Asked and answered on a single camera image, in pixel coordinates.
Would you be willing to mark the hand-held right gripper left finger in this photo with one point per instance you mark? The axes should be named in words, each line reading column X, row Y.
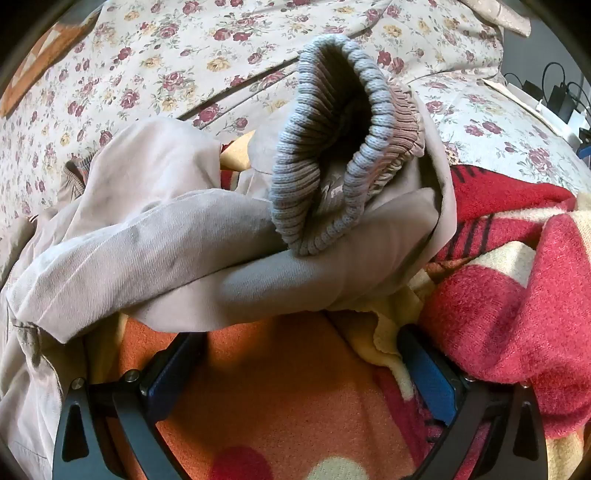
column 168, row 379

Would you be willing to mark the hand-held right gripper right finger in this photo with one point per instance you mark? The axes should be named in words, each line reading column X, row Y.
column 431, row 384

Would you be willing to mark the beige jacket with ribbed cuffs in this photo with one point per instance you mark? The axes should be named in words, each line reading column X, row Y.
column 138, row 249

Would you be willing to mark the red orange cream printed blanket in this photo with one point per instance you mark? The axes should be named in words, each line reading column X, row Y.
column 277, row 392

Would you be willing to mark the blue box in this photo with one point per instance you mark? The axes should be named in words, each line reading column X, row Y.
column 585, row 152

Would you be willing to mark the white power strip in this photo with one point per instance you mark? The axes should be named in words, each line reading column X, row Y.
column 561, row 121

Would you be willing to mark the floral bed sheet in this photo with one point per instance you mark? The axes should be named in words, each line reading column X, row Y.
column 184, row 69

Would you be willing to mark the beige cloth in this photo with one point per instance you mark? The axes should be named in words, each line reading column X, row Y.
column 503, row 16

